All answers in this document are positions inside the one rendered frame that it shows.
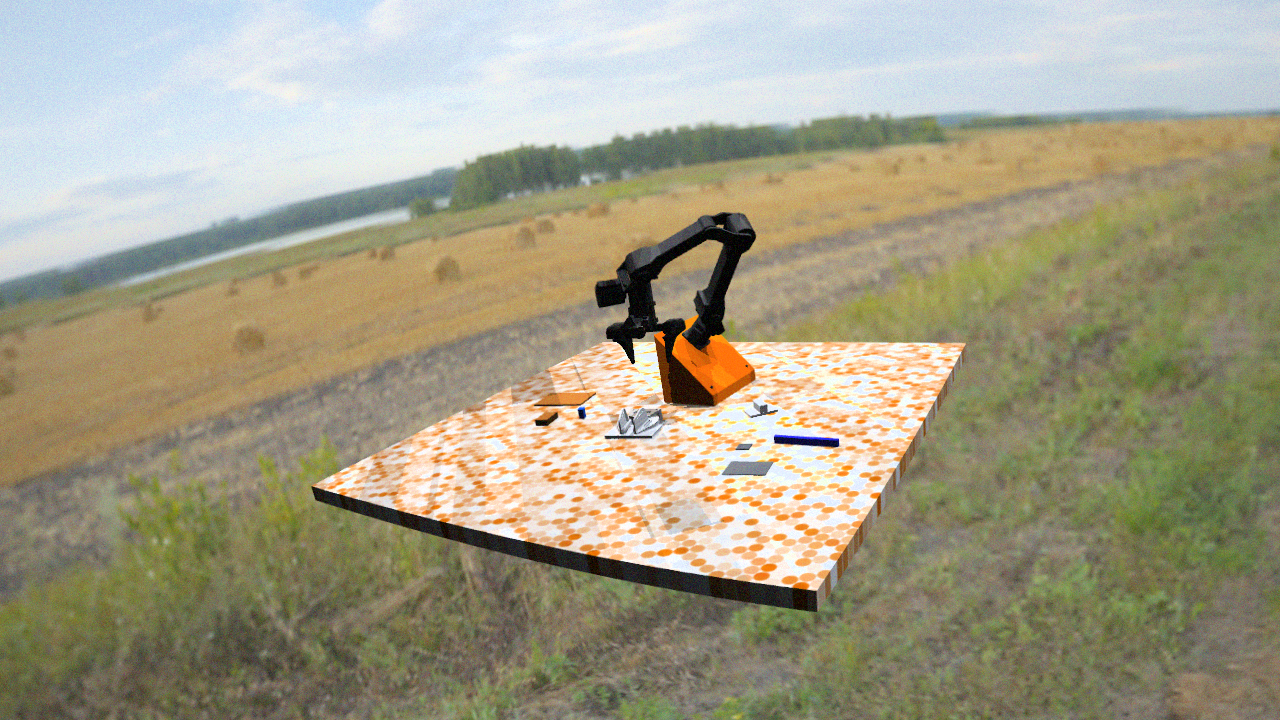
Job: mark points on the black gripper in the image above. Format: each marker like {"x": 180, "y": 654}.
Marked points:
{"x": 671, "y": 328}

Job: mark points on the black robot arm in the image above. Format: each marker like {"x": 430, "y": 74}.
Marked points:
{"x": 646, "y": 263}

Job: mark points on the dark blue flat bar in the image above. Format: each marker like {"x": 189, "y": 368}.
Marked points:
{"x": 810, "y": 441}

